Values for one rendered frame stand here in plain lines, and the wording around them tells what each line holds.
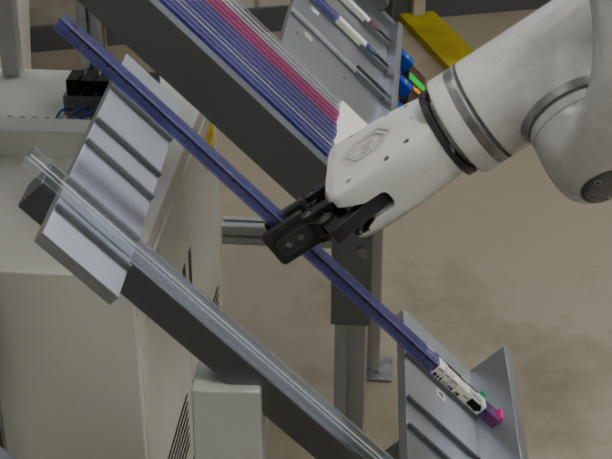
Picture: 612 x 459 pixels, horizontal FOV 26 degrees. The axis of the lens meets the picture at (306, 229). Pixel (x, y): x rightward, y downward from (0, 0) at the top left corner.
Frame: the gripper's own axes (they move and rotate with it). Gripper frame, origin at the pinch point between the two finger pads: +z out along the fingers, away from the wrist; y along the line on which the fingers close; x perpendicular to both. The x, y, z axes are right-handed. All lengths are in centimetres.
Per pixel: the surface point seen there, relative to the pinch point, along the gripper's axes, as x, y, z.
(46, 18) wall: 11, -293, 128
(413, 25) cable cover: 86, -314, 41
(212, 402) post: 8.2, 3.0, 14.6
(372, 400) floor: 82, -112, 52
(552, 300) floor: 104, -150, 21
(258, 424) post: 12.2, 2.9, 12.8
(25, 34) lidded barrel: 3, -233, 110
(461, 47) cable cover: 94, -295, 30
